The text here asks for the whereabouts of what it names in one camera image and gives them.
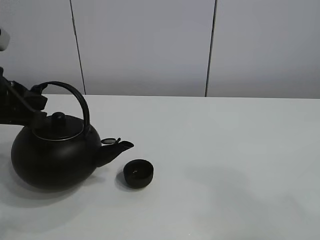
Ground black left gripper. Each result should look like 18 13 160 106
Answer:
0 67 48 129

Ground black teapot with handle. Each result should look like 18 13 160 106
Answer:
11 81 134 191

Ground small black teacup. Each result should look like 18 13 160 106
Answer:
123 159 154 189

